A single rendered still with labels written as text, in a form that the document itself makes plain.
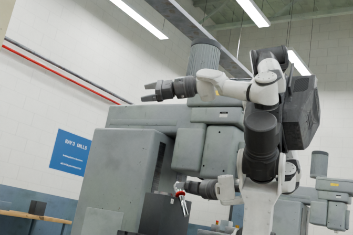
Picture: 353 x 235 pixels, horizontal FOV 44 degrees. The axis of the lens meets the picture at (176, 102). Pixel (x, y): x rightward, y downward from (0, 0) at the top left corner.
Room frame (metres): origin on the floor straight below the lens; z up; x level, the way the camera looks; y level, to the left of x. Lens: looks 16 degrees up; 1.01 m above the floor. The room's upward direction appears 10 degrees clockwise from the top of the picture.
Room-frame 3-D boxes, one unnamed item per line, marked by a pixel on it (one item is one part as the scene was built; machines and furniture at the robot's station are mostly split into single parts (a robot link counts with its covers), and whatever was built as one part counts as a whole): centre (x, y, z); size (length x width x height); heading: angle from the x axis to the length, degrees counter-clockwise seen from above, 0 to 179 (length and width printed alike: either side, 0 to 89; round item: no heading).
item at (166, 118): (2.80, 0.07, 1.66); 0.80 x 0.23 x 0.20; 54
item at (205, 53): (2.65, -0.13, 2.05); 0.20 x 0.20 x 0.32
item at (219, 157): (2.51, -0.33, 1.47); 0.21 x 0.19 x 0.32; 144
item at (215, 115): (2.53, -0.30, 1.68); 0.34 x 0.24 x 0.10; 54
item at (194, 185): (1.95, -0.18, 1.20); 0.13 x 0.12 x 0.10; 130
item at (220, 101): (2.52, -0.32, 1.81); 0.47 x 0.26 x 0.16; 54
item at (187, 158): (2.62, -0.17, 1.47); 0.24 x 0.19 x 0.26; 144
